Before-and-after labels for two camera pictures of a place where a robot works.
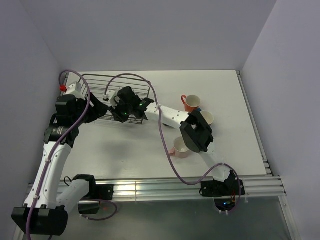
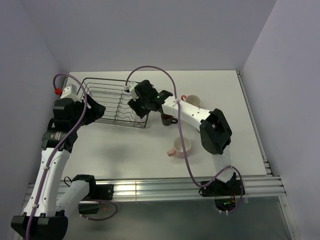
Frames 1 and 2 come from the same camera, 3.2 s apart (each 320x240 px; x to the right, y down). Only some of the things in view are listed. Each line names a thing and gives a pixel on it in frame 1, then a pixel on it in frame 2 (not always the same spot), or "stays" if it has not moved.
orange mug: x=191 y=102 stays
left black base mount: x=104 y=191 stays
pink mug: x=180 y=150 stays
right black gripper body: x=122 y=112 → x=140 y=106
